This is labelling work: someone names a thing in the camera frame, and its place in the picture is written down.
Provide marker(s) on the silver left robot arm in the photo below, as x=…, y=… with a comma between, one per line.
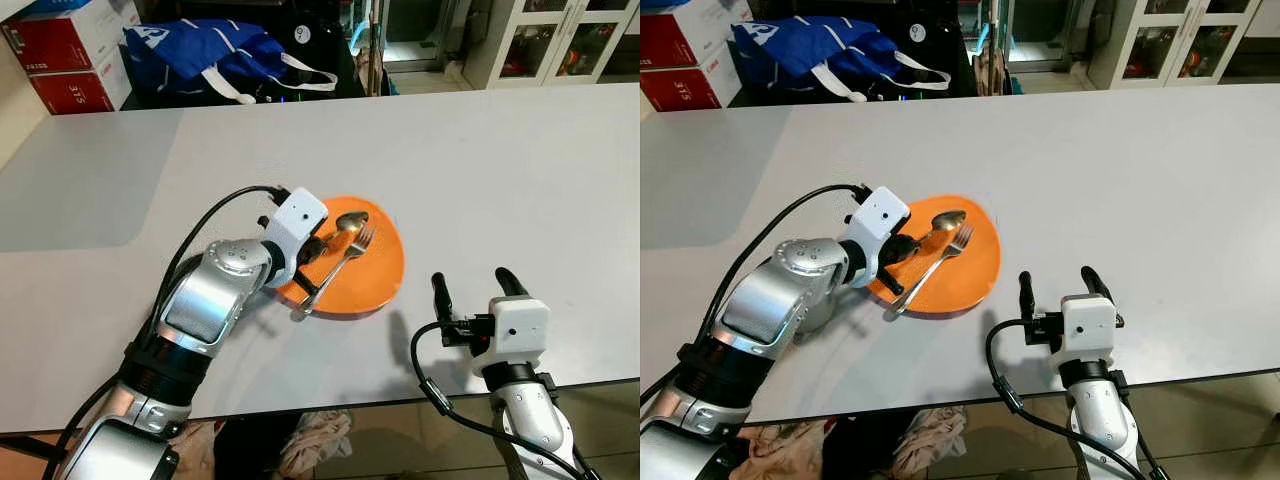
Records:
x=770, y=300
x=210, y=300

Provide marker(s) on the orange oval plate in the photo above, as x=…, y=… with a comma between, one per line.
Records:
x=970, y=285
x=375, y=285

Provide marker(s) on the silver metal fork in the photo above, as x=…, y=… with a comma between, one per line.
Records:
x=360, y=243
x=958, y=243

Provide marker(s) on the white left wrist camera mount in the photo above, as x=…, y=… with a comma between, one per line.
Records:
x=295, y=220
x=878, y=220

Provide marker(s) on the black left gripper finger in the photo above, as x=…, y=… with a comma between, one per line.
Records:
x=922, y=250
x=336, y=250
x=921, y=237
x=335, y=237

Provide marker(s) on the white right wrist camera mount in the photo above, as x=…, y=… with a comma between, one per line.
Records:
x=1088, y=325
x=520, y=325

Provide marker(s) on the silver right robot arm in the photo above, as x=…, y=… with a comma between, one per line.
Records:
x=1105, y=420
x=535, y=420

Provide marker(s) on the beige crumpled cloth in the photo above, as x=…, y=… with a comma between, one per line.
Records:
x=930, y=440
x=320, y=440

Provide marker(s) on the white glass-door cabinet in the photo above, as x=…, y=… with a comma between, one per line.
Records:
x=1100, y=60
x=478, y=60

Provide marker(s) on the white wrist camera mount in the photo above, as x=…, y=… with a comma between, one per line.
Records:
x=520, y=325
x=1088, y=325
x=295, y=220
x=878, y=220

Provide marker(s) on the silver metal spoon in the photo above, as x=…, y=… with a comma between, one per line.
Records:
x=950, y=219
x=352, y=221

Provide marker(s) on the red and white cardboard box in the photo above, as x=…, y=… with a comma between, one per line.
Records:
x=670, y=40
x=60, y=40
x=80, y=92
x=690, y=92

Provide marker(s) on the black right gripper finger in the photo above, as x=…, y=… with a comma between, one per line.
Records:
x=510, y=283
x=1095, y=282
x=444, y=298
x=1028, y=298

